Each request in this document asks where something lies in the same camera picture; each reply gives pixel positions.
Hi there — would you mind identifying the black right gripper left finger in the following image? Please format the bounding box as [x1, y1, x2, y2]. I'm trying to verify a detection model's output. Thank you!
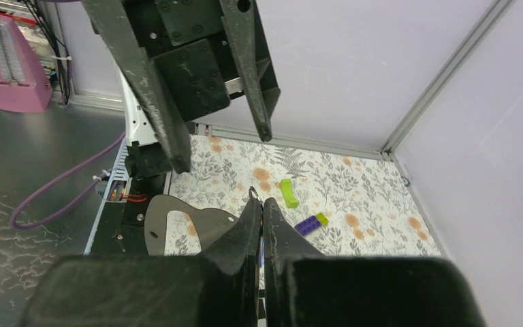
[20, 198, 262, 326]

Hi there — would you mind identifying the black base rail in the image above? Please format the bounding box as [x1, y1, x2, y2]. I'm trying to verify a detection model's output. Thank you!
[84, 141, 172, 256]

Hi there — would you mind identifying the floral table cloth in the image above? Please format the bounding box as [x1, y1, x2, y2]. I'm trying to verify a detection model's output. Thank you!
[169, 136, 441, 256]

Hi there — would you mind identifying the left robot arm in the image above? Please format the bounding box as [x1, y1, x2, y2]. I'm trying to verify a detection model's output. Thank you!
[83, 1, 281, 182]

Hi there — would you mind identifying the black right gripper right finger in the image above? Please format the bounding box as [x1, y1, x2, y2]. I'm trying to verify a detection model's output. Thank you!
[264, 198, 485, 326]

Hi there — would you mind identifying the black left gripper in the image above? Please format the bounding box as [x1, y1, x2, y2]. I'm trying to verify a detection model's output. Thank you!
[82, 1, 281, 174]

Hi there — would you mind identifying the purple green toy brick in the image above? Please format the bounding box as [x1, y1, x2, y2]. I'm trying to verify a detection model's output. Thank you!
[294, 213, 329, 236]

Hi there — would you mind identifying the pink metronome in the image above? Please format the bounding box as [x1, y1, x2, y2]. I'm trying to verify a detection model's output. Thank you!
[0, 15, 52, 113]

